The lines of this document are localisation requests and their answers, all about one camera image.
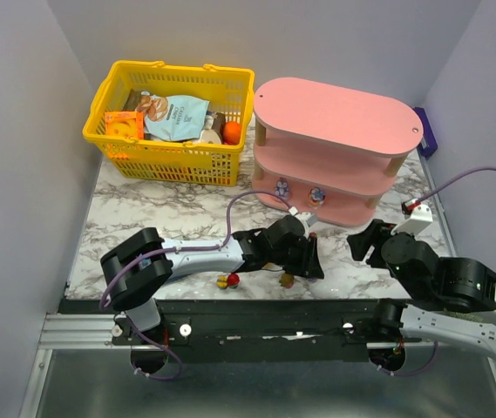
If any purple bunny donut toy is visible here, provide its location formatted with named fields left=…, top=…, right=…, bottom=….
left=275, top=178, right=291, bottom=199

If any purple bunny cup toy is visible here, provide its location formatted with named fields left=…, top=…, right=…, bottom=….
left=308, top=187, right=326, bottom=207

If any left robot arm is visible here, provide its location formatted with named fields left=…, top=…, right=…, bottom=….
left=99, top=213, right=324, bottom=331

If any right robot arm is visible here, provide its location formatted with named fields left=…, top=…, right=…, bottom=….
left=347, top=219, right=496, bottom=361

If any pink three-tier shelf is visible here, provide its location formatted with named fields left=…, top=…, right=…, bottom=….
left=252, top=77, right=423, bottom=227

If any purple box behind shelf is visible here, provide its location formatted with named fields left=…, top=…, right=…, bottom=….
left=413, top=107, right=438, bottom=159

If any olive brown round toy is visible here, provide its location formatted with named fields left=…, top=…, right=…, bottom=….
left=279, top=273, right=296, bottom=289

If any red yellow mushroom toy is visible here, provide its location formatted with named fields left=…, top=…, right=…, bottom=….
left=216, top=273, right=241, bottom=290

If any orange fruit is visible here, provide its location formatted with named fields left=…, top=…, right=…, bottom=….
left=221, top=121, right=242, bottom=145

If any white round container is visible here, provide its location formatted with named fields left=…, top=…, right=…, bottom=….
left=195, top=129, right=222, bottom=145

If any yellow plastic shopping basket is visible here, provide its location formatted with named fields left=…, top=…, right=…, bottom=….
left=82, top=60, right=255, bottom=186

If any light blue snack bag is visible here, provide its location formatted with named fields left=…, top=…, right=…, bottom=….
left=136, top=91, right=209, bottom=142

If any orange snack box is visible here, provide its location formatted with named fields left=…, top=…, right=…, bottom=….
left=104, top=111, right=144, bottom=140

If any dark brown packet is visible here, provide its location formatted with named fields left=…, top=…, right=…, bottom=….
left=122, top=90, right=142, bottom=111

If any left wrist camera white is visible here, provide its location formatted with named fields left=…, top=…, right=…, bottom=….
left=288, top=206, right=318, bottom=233

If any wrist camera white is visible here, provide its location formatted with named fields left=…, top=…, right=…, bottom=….
left=288, top=206, right=318, bottom=233
left=392, top=199, right=433, bottom=236

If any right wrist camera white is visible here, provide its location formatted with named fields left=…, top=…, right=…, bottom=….
left=392, top=199, right=433, bottom=236

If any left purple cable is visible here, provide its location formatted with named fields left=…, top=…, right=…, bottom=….
left=101, top=190, right=301, bottom=381

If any black mounting rail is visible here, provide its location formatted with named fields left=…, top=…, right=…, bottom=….
left=58, top=298, right=449, bottom=365

